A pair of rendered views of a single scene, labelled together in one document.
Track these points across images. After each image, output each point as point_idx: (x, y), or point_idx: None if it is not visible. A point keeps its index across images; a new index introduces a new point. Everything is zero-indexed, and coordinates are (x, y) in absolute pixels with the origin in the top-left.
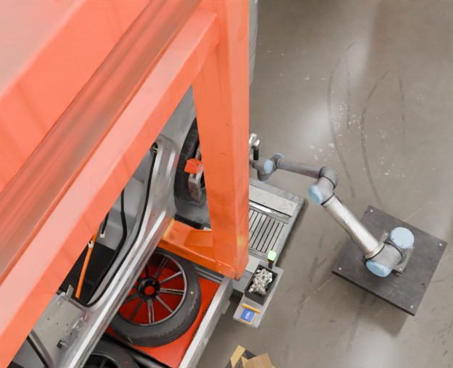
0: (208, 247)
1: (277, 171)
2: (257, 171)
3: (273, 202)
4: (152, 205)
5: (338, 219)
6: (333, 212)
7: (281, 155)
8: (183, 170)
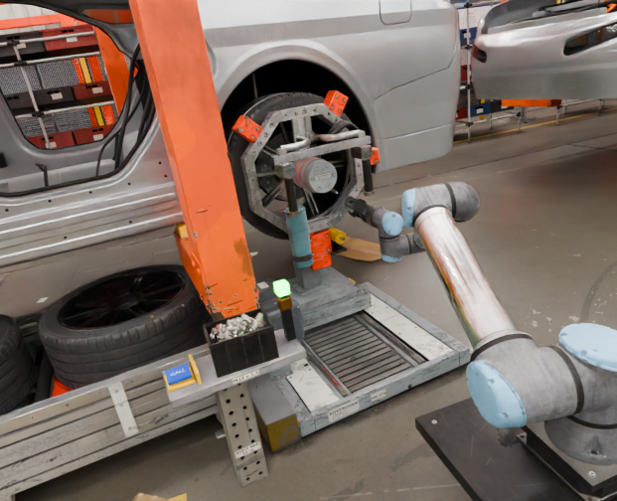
0: None
1: (456, 320)
2: (425, 312)
3: (413, 337)
4: (154, 135)
5: (433, 252)
6: (426, 238)
7: None
8: (236, 136)
